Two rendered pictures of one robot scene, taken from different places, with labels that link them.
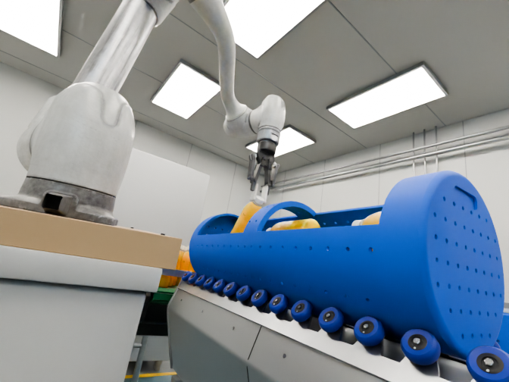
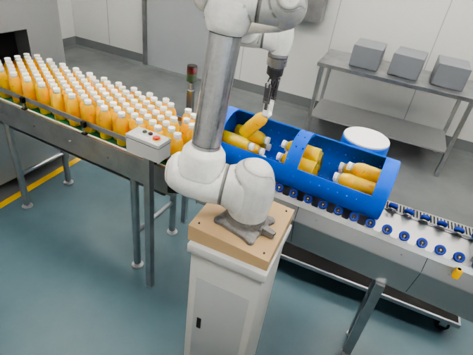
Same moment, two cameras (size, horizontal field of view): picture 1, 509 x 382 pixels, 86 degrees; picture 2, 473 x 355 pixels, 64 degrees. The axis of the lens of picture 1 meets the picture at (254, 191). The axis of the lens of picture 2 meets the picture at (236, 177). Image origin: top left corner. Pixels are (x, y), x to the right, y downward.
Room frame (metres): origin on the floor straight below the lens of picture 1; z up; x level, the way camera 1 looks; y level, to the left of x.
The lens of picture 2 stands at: (-0.33, 1.06, 2.00)
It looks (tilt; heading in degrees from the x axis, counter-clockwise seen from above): 34 degrees down; 324
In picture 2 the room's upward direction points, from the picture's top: 8 degrees clockwise
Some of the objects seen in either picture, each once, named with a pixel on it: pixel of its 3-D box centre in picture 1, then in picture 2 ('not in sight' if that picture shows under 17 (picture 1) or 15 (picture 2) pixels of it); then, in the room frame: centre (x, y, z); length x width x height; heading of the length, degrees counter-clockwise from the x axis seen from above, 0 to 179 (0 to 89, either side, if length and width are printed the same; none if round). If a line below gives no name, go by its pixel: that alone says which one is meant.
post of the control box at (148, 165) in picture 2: not in sight; (149, 227); (1.24, 0.48, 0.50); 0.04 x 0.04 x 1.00; 31
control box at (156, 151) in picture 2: not in sight; (148, 144); (1.24, 0.48, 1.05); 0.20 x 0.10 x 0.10; 31
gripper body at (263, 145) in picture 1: (265, 155); (274, 76); (0.97, -0.02, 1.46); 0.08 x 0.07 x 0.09; 121
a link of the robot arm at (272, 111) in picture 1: (270, 115); (279, 34); (0.98, -0.01, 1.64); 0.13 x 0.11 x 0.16; 50
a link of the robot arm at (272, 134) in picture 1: (268, 138); (276, 60); (0.97, -0.02, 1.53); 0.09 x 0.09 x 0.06
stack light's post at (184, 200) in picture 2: not in sight; (186, 163); (1.72, 0.01, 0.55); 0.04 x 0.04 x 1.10; 31
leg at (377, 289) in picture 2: not in sight; (361, 320); (0.27, -0.35, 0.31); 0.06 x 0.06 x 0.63; 31
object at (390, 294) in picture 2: not in sight; (344, 260); (0.78, -0.83, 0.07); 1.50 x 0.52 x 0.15; 35
